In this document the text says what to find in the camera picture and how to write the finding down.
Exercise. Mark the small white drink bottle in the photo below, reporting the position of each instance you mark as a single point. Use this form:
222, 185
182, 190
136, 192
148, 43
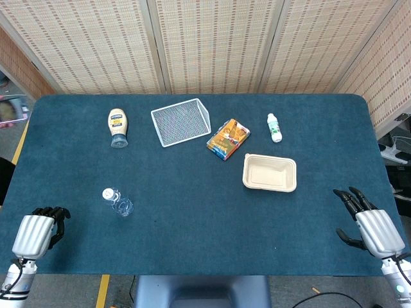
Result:
274, 128

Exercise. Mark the beige pulp food container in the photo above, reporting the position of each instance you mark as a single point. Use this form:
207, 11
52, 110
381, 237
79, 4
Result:
269, 172

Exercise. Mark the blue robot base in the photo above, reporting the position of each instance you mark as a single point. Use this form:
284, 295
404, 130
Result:
202, 292

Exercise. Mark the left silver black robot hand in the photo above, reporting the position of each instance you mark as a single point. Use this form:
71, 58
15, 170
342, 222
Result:
32, 234

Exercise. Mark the white power strip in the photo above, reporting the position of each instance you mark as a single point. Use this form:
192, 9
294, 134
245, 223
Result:
390, 152

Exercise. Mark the mayonnaise squeeze bottle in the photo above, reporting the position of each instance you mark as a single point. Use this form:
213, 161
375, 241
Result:
117, 127

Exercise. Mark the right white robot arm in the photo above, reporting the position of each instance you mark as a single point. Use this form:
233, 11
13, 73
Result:
396, 279

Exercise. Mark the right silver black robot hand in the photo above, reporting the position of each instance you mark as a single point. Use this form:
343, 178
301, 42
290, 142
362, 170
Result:
379, 231

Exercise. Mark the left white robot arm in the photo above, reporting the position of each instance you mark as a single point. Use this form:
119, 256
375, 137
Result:
14, 280

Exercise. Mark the blue felt table cover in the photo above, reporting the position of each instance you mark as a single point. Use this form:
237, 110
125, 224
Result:
199, 208

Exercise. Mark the colourful snack box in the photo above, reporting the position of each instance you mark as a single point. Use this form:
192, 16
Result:
228, 139

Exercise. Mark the folding bamboo screen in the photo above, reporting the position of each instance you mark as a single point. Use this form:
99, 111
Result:
205, 45

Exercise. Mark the transparent water bottle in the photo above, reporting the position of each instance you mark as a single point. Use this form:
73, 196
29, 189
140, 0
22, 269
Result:
117, 202

